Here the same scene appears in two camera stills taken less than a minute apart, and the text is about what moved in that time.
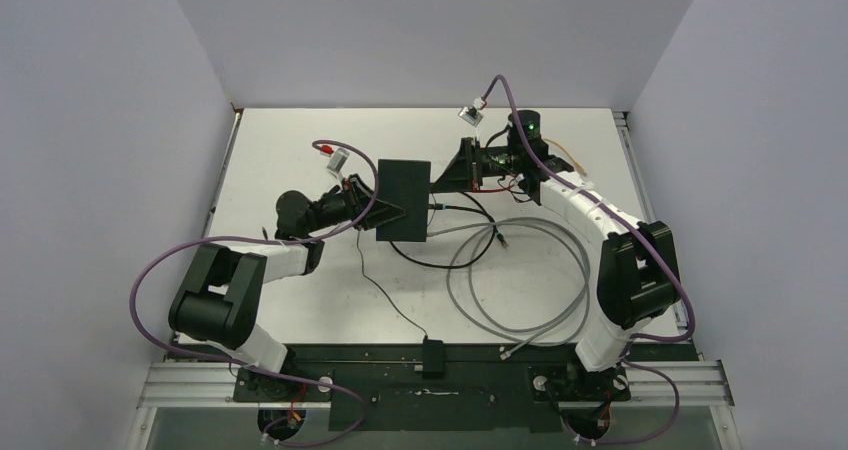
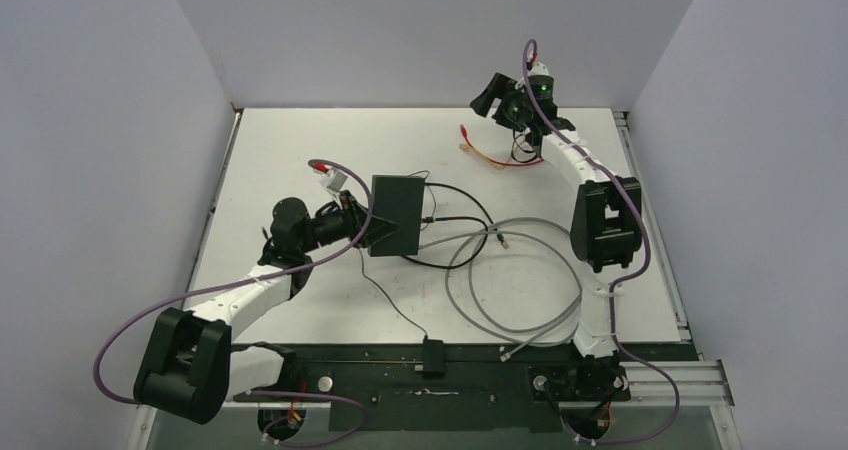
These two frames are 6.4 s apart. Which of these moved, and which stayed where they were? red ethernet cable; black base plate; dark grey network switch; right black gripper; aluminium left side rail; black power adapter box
Moved: red ethernet cable; dark grey network switch; right black gripper
Stayed: black power adapter box; black base plate; aluminium left side rail
